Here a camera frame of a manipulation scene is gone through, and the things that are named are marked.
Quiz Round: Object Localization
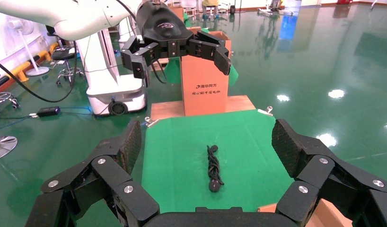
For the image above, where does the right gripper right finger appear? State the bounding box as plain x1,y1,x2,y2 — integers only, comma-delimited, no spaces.
271,118,387,227

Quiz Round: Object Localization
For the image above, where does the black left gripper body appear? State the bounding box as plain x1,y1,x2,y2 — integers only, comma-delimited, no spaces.
136,0,195,59

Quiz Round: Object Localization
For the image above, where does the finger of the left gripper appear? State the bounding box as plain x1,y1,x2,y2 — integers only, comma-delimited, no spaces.
187,30,232,77
120,35,159,79

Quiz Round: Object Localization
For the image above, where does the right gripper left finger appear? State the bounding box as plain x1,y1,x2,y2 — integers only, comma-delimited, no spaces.
25,119,160,227

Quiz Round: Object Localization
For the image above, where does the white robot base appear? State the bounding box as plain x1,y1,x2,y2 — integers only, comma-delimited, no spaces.
76,16,149,117

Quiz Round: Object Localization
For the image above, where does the plain small cardboard box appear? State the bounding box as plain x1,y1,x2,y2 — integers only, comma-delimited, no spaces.
167,4,185,23

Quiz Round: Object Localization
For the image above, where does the tall printed cardboard box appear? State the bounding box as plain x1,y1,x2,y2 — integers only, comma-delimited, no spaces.
179,26,232,117

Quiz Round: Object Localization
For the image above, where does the flat open cardboard box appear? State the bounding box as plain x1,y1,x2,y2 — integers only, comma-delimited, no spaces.
257,198,354,227

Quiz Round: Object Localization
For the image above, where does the silver binder clip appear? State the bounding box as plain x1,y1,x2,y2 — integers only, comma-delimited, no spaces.
144,116,161,128
257,105,274,117

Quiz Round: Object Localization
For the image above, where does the black round stool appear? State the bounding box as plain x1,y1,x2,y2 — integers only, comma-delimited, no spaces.
51,47,84,87

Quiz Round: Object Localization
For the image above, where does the green table cloth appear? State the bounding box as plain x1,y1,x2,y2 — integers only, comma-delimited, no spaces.
141,109,296,214

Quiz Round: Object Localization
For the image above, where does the black power adapter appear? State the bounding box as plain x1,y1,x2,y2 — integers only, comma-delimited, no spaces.
36,105,62,118

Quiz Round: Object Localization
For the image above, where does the white standing fan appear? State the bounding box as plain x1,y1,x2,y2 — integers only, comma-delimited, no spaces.
9,18,50,77

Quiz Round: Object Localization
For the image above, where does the chrome stool base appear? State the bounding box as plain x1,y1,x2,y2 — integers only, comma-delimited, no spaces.
0,135,18,162

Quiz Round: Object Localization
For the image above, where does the yellow floor barrier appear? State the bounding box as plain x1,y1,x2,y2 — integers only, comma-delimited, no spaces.
7,42,59,83

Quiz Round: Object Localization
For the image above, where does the long black left arm cable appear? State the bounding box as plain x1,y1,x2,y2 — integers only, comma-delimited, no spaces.
0,41,78,104

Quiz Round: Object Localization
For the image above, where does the blue floor cable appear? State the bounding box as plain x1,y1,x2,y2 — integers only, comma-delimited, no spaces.
0,106,94,132

